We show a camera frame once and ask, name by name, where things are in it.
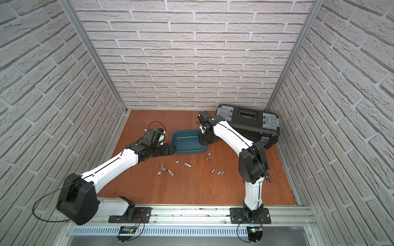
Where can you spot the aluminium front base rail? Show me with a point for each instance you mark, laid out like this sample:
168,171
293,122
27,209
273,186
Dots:
177,225

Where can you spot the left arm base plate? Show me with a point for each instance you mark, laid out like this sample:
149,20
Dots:
132,215

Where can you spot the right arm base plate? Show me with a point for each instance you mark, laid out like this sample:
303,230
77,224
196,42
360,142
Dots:
261,215

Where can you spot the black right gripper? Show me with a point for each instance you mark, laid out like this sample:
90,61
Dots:
202,141

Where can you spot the left controller board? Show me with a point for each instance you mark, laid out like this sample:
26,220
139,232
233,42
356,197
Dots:
127,233

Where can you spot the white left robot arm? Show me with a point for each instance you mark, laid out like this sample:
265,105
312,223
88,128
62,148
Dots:
78,199

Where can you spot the right controller board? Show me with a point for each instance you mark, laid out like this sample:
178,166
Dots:
254,234

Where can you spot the teal plastic storage box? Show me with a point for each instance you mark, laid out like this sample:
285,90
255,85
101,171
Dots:
187,142

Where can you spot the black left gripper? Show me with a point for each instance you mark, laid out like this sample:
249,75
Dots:
166,149

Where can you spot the red black screwdriver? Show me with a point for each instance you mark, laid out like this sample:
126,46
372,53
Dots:
268,176

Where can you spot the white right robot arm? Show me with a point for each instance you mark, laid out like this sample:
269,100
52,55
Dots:
253,162

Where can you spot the aluminium corner post left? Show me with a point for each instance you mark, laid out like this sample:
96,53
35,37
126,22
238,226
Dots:
87,42

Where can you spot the controller board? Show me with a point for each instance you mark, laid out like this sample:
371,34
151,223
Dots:
254,234
127,233

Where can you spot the aluminium corner post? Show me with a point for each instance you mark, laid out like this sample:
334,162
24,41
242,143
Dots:
87,42
309,22

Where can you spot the aluminium corner post right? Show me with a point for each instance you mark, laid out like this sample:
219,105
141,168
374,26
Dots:
309,22

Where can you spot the aluminium floor rail left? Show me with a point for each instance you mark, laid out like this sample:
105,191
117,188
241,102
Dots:
111,144

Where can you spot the black grey toolbox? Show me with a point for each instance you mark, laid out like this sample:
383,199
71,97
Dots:
255,125

